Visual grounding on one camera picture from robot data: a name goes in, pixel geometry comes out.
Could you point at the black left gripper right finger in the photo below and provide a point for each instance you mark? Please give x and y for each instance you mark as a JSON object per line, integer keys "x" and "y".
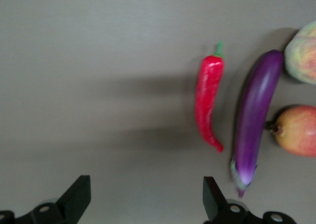
{"x": 222, "y": 211}

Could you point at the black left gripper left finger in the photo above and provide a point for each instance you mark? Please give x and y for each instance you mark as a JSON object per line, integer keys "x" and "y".
{"x": 61, "y": 209}

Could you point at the long purple eggplant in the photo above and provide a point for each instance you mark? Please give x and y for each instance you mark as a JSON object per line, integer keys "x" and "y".
{"x": 254, "y": 115}

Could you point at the red apple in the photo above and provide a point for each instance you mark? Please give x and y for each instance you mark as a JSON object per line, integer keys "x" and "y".
{"x": 298, "y": 132}

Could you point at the red chili pepper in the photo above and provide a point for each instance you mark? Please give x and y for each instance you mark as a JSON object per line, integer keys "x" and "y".
{"x": 208, "y": 98}

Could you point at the pink yellow peach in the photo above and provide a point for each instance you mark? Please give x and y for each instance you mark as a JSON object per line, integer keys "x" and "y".
{"x": 303, "y": 56}

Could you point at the brown table cover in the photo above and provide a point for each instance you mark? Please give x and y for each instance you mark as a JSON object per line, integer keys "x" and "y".
{"x": 98, "y": 61}

